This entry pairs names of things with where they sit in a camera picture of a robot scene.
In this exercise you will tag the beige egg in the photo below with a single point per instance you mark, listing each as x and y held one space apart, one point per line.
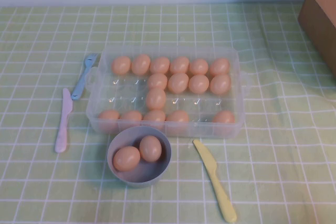
198 84
220 84
155 99
121 64
150 148
178 83
140 64
131 117
177 118
198 66
126 158
179 64
154 117
219 66
157 81
108 116
159 65
223 117

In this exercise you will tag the clear plastic egg box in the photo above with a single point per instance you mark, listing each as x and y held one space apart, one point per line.
126 95

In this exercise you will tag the brown cardboard box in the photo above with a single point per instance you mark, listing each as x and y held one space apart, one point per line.
320 24

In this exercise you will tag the grey-blue round bowl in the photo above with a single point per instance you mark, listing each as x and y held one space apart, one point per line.
147 174

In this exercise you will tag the yellow plastic knife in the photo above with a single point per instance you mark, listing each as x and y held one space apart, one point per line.
210 166

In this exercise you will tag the blue plastic fork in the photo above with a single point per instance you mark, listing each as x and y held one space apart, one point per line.
78 87

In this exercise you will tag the pink plastic knife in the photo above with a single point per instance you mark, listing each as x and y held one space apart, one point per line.
63 129

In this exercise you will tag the green checked tablecloth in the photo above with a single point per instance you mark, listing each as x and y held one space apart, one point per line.
262 155

